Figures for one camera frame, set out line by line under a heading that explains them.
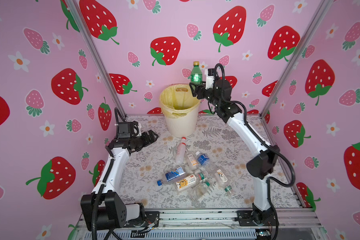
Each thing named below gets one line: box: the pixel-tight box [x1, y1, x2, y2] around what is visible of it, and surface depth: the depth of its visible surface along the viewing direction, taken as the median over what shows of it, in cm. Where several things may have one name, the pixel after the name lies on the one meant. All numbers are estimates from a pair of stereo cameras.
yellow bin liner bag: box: [159, 83, 201, 119], surface depth 101 cm
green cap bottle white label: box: [214, 168, 232, 192], surface depth 85 cm
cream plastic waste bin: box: [159, 83, 201, 138], surface depth 100 cm
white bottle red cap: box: [175, 136, 187, 164], surface depth 97 cm
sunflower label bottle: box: [175, 174, 199, 191], surface depth 82 cm
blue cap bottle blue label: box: [157, 166, 186, 187], surface depth 85 cm
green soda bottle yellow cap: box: [190, 61, 203, 85], surface depth 73 cm
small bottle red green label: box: [194, 169, 206, 181], surface depth 88 cm
